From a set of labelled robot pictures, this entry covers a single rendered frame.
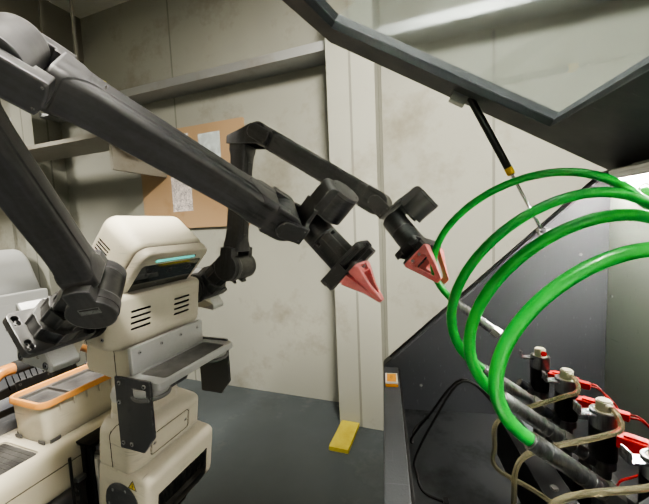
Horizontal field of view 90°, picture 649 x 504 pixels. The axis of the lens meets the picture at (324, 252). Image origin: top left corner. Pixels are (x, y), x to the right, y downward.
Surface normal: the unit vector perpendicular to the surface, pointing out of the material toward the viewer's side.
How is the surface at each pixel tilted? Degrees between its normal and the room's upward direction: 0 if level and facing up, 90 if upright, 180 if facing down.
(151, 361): 90
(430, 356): 90
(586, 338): 90
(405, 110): 90
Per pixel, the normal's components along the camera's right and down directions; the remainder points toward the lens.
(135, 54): -0.34, 0.09
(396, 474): -0.04, -1.00
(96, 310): 0.26, 0.68
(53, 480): 0.94, -0.01
